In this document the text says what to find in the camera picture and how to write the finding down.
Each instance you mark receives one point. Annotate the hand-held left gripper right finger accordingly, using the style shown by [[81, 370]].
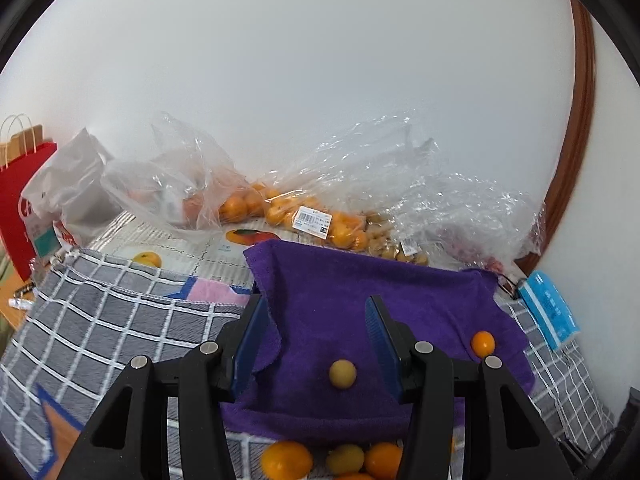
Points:
[[382, 350]]

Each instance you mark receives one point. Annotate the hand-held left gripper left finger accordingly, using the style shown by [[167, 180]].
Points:
[[250, 350]]

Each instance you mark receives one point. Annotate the small yellow fruit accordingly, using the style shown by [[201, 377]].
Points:
[[342, 374]]

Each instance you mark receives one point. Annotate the heap of yellow-brown fruits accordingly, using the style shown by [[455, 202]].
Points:
[[385, 240]]

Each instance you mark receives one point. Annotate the heap of small red fruits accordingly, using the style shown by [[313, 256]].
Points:
[[492, 262]]

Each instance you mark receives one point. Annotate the purple towel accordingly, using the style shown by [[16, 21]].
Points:
[[325, 310]]

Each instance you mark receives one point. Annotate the small orange kumquat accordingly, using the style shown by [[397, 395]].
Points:
[[483, 343]]

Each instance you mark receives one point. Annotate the orange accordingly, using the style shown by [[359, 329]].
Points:
[[382, 460], [286, 460], [357, 476]]

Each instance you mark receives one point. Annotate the pale yellow fruit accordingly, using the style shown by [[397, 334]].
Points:
[[345, 457]]

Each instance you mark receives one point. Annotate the clear plastic bag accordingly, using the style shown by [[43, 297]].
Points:
[[350, 170], [150, 185], [480, 210], [395, 210]]

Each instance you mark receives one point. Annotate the heap of bright kumquats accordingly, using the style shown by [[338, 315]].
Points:
[[240, 207]]

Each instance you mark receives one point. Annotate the grey checked cloth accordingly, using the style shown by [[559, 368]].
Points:
[[100, 330]]

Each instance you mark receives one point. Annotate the bunch of dark tangerines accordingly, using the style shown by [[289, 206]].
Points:
[[189, 208]]

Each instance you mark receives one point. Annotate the blue packet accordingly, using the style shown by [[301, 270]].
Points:
[[550, 310]]

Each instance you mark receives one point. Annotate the small white wrapper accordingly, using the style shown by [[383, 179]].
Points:
[[20, 301]]

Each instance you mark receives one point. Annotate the white plastic bag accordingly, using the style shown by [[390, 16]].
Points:
[[70, 185]]

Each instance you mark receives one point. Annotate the red paper bag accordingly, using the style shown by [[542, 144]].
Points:
[[15, 210]]

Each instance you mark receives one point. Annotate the brown wooden door frame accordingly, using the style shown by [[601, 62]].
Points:
[[575, 135]]

